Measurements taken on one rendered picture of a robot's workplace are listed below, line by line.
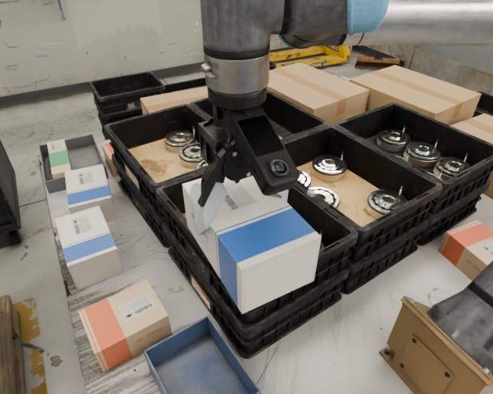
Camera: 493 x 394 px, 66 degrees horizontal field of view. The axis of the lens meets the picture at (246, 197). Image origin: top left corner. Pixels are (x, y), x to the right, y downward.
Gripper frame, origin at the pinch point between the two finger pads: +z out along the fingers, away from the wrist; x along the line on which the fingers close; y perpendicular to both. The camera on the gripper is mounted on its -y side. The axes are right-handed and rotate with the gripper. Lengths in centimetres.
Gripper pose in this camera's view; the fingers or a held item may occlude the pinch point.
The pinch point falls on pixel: (246, 221)
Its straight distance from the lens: 56.5
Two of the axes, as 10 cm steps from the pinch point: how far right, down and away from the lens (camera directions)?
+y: -4.8, -5.4, 7.0
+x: -8.8, 2.9, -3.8
